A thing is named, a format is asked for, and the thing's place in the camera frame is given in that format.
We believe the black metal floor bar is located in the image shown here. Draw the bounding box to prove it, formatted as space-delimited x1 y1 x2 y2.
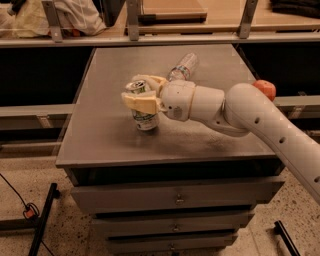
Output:
274 220 301 256
28 183 60 256

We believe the black metal floor bar right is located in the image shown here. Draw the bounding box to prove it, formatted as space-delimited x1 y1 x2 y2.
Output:
274 220 301 256

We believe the grey metal bracket left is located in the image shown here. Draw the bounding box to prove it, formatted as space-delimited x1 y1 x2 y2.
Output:
41 0 63 43

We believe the dark object top right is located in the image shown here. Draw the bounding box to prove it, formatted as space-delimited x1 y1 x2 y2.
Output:
270 0 320 19

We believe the white cloth on shelf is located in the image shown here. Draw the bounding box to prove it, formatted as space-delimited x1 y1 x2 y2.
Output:
0 0 106 38

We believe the black floor cable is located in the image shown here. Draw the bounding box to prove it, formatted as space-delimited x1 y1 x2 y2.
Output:
0 172 56 256

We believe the wooden board on shelf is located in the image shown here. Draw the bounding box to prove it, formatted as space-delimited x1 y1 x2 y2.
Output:
138 0 208 24

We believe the middle grey drawer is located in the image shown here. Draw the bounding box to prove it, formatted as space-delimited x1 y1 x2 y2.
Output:
92 210 254 237

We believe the grey metal bracket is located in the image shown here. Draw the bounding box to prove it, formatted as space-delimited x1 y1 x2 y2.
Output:
41 0 63 43
126 0 141 41
237 0 258 39

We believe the bottom grey drawer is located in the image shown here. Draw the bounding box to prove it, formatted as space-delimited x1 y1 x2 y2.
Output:
106 232 238 254

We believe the black metal floor bar left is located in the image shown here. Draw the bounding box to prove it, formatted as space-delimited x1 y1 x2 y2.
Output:
28 183 60 256

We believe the silver 7up soda can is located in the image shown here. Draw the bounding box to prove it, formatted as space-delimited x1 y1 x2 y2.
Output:
125 80 159 131

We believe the grey drawer cabinet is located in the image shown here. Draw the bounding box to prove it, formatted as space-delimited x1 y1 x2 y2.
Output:
56 46 284 256

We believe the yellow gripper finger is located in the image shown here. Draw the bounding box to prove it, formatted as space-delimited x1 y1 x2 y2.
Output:
121 91 159 114
132 74 168 94

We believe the grey metal bracket middle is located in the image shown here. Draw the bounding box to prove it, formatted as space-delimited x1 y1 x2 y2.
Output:
126 0 141 41

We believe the orange fruit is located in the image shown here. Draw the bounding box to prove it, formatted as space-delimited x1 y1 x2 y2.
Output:
253 80 276 102

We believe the grey metal bracket right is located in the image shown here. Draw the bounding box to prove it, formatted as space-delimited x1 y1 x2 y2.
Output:
237 0 258 39

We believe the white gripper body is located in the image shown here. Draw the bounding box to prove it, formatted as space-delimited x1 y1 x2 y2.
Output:
160 80 196 122

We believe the grey drawer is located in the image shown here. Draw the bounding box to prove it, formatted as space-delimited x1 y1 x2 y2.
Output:
92 210 254 237
106 232 238 254
71 176 284 214

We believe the top grey drawer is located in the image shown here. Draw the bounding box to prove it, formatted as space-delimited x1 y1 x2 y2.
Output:
71 176 284 214

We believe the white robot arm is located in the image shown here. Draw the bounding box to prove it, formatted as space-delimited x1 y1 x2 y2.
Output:
121 75 320 204

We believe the clear plastic water bottle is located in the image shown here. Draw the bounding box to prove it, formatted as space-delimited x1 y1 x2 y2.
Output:
167 53 199 81

